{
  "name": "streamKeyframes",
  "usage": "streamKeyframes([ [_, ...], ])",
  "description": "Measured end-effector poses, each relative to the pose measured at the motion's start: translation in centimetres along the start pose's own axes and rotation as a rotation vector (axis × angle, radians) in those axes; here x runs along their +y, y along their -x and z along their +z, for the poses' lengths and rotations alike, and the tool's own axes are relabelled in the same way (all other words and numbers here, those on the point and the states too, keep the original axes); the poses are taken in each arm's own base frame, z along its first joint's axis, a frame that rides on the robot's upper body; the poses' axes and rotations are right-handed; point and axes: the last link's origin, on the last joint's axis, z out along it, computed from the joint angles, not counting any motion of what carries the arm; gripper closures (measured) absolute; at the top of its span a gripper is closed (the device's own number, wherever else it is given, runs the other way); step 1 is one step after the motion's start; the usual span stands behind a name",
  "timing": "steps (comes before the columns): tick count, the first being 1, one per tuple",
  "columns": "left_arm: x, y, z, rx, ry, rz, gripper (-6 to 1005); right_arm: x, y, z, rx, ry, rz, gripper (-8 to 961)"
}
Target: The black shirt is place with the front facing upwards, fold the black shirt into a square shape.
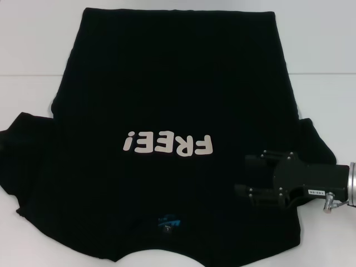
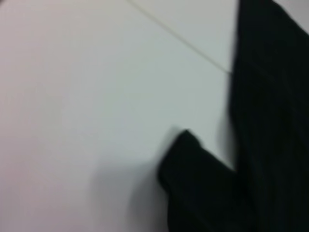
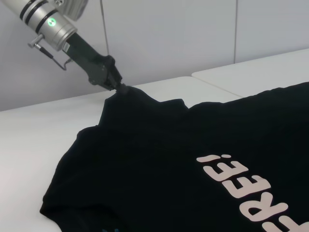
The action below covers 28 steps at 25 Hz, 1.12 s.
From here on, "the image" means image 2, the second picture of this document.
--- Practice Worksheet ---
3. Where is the black shirt with FREE print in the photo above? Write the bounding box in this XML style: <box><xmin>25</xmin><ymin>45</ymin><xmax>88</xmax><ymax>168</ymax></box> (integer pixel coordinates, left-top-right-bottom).
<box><xmin>157</xmin><ymin>0</ymin><xmax>309</xmax><ymax>232</ymax></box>

